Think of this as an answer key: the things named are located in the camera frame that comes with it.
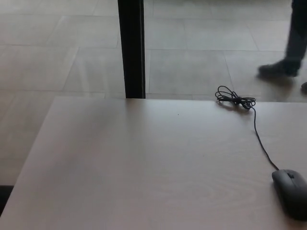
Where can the black computer mouse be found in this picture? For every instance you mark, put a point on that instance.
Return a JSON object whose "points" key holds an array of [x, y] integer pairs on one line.
{"points": [[291, 191]]}

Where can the black vertical frame post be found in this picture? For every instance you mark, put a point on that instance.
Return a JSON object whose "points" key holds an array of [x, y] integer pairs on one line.
{"points": [[133, 48]]}

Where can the dark shoe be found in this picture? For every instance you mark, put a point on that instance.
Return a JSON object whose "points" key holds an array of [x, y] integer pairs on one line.
{"points": [[279, 69], [304, 86]]}

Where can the person's dark trouser leg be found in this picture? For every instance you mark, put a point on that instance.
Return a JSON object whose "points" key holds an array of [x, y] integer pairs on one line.
{"points": [[296, 36]]}

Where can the black floor base strip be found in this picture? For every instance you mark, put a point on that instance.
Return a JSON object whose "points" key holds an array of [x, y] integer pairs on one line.
{"points": [[4, 195]]}

